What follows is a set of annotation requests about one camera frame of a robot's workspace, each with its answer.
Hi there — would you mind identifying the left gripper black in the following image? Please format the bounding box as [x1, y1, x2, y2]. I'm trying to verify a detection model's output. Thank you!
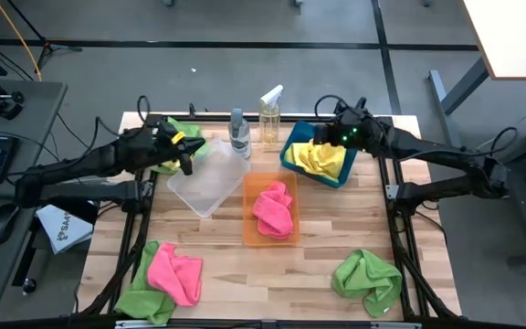
[152, 119, 207, 177]

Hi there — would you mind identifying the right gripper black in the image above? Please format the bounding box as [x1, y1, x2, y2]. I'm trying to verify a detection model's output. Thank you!
[312, 106, 379, 151]

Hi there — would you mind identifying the green microfiber towel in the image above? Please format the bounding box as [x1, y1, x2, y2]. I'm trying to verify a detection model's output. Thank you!
[330, 249, 405, 320]
[114, 239, 177, 326]
[151, 116, 210, 176]

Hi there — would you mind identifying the pink microfiber towel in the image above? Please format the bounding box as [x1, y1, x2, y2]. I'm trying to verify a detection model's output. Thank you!
[146, 241, 205, 308]
[251, 181, 295, 241]

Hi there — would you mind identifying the blue plastic basket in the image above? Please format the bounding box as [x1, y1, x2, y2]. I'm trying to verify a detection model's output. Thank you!
[279, 120, 360, 190]

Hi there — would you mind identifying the clear plastic basket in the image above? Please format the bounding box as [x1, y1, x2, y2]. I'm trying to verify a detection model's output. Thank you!
[165, 136, 252, 220]

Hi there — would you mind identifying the clear spray bottle white trigger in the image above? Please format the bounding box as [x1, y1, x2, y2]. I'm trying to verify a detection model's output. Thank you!
[258, 84, 286, 147]

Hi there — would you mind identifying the orange translucent plastic basket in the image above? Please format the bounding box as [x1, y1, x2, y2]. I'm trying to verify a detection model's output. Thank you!
[242, 171, 301, 249]

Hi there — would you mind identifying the grey table leg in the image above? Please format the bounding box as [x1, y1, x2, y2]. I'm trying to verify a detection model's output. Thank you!
[428, 57, 490, 116]

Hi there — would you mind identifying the black tripod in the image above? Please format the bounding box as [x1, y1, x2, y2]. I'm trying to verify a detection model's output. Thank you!
[5, 0, 84, 70]

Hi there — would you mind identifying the black computer mouse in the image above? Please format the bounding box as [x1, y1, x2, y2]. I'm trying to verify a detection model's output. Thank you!
[0, 202, 22, 245]

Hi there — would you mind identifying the white table top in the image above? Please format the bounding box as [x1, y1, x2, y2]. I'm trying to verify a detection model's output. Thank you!
[461, 0, 526, 82]

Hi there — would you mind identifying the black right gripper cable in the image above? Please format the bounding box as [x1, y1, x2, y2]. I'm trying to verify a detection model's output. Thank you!
[313, 93, 352, 121]

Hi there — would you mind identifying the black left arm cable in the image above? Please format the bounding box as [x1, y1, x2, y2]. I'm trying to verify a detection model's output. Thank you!
[135, 94, 153, 125]

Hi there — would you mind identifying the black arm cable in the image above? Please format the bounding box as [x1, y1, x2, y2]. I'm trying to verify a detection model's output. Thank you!
[489, 126, 520, 159]
[135, 94, 153, 125]

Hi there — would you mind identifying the black aluminium table frame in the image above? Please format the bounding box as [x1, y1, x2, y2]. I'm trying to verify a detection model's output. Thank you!
[78, 111, 461, 329]

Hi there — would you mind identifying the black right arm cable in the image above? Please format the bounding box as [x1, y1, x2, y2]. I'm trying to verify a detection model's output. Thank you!
[489, 126, 520, 159]

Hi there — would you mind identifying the black clamp mount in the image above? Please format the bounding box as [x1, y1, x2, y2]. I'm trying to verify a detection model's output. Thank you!
[0, 83, 26, 122]

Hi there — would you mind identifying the yellow cable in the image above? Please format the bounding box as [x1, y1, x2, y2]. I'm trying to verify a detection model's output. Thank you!
[0, 0, 44, 83]

